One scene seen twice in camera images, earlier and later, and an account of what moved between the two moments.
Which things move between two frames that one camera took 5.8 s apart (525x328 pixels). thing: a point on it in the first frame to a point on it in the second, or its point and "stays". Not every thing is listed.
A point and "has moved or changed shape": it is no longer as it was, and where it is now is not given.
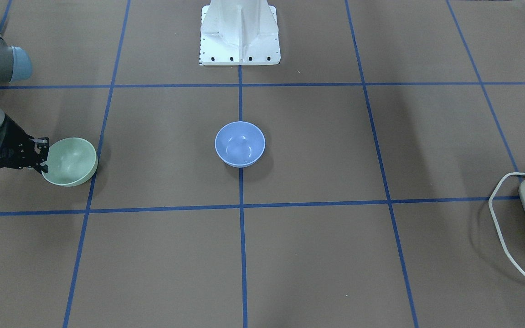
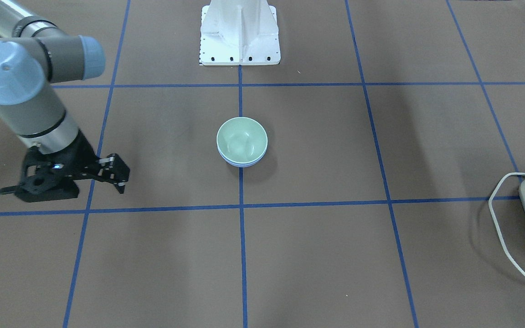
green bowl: (71, 161) has moved or changed shape
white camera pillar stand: (239, 33) stays
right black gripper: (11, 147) to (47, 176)
